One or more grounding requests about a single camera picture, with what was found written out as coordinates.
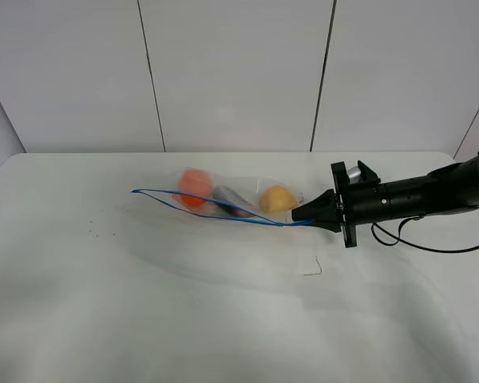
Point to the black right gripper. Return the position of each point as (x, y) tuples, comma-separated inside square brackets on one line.
[(357, 204)]

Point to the clear zip bag blue zipper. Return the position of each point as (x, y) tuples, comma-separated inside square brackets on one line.
[(228, 236)]

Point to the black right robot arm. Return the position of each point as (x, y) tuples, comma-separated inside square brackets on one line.
[(451, 190)]

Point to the yellow pear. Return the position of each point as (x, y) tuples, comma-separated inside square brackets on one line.
[(276, 199)]

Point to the orange fruit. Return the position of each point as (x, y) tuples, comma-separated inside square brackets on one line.
[(194, 184)]

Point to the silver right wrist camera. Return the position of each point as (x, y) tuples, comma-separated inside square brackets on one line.
[(361, 173)]

